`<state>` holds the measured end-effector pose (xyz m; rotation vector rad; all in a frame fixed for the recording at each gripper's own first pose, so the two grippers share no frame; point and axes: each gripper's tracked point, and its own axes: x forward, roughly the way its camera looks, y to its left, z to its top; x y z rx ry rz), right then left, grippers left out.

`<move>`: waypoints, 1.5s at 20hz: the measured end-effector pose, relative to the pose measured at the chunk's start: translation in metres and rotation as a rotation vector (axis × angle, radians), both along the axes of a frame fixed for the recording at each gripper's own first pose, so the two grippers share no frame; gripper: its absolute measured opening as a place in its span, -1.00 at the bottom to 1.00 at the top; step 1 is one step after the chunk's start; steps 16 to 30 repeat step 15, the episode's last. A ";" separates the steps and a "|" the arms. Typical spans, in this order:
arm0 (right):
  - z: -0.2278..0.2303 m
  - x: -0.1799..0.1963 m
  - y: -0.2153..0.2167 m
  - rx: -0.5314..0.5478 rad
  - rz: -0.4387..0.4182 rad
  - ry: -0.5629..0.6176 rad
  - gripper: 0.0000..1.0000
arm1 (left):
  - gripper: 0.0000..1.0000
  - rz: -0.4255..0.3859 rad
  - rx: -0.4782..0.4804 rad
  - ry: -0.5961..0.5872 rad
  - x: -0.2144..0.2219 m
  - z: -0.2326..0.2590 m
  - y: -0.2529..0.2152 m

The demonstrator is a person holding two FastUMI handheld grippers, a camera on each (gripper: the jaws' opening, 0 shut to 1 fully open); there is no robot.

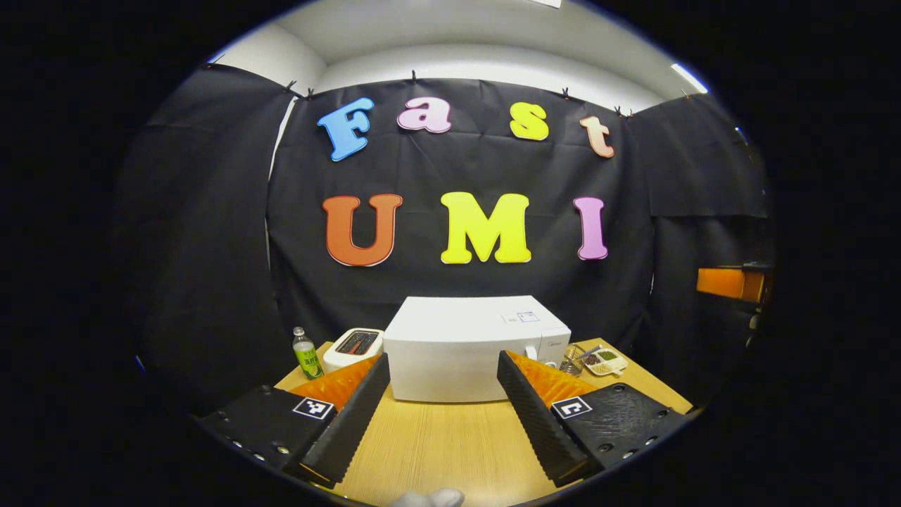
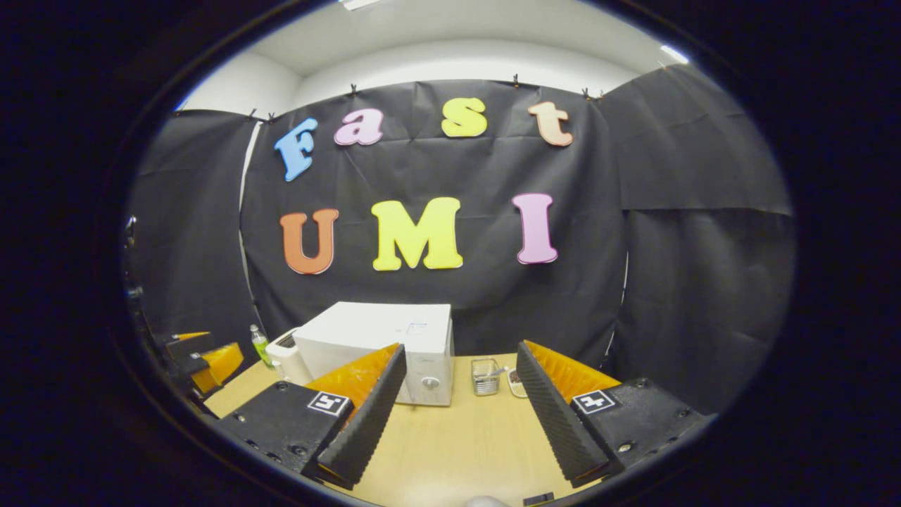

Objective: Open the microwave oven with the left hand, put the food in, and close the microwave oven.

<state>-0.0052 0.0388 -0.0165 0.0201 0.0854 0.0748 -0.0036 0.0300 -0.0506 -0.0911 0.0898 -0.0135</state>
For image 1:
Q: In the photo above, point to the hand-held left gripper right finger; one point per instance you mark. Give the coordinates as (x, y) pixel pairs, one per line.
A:
(535, 422)

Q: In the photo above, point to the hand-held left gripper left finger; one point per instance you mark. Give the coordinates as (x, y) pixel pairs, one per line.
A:
(355, 415)

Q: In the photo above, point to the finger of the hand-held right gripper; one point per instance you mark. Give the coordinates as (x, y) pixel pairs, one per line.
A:
(721, 283)

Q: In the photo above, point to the white microwave oven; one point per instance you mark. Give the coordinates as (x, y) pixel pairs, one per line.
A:
(450, 352)

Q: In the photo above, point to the white toaster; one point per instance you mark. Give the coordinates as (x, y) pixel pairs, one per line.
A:
(352, 345)

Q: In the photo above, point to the green drink bottle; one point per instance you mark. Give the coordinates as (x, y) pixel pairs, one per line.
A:
(307, 359)

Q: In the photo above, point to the white divided bean dish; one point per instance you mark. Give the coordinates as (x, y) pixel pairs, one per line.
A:
(609, 360)

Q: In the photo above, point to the ceiling light panel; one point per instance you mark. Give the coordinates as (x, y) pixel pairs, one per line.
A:
(545, 3)
(690, 77)

